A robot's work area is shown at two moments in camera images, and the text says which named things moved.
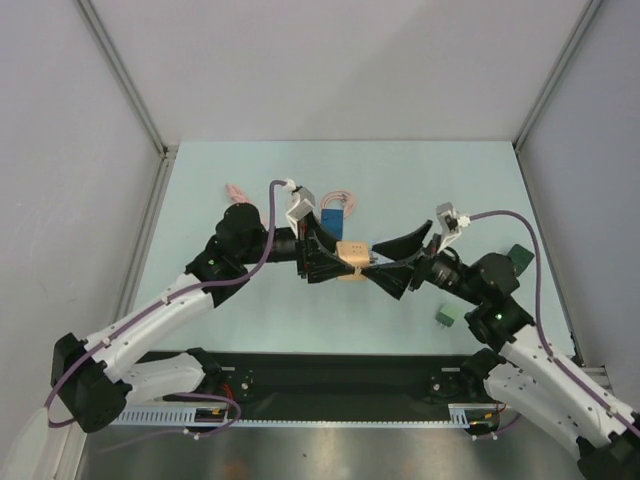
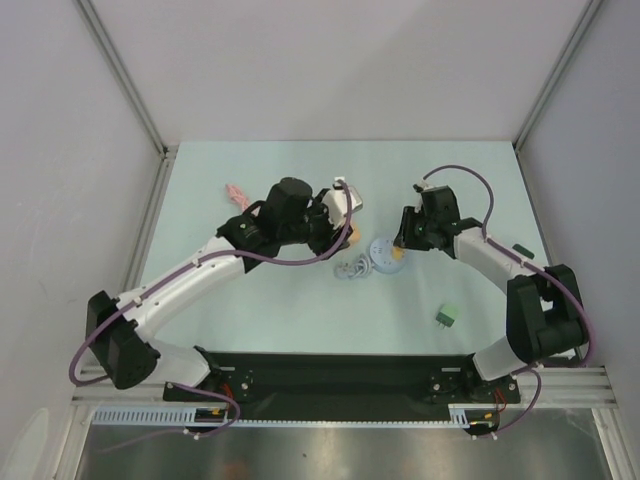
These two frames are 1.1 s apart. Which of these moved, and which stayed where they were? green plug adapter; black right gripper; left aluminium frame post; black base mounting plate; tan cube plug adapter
Moved: black right gripper; tan cube plug adapter
Stayed: green plug adapter; black base mounting plate; left aluminium frame post
